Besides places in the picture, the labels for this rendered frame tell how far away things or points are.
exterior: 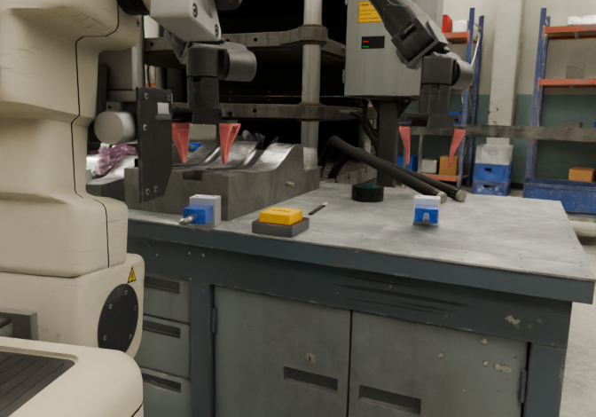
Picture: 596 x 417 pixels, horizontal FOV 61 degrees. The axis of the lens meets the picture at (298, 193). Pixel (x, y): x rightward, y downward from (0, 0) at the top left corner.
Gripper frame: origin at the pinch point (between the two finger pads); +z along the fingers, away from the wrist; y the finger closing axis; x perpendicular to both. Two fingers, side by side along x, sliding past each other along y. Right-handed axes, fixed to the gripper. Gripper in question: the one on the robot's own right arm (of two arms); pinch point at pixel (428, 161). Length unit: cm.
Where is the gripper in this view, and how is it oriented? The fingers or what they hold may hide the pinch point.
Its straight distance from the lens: 102.1
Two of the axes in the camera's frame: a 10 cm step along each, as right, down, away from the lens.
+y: -9.7, -0.8, 2.5
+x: -2.6, 1.4, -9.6
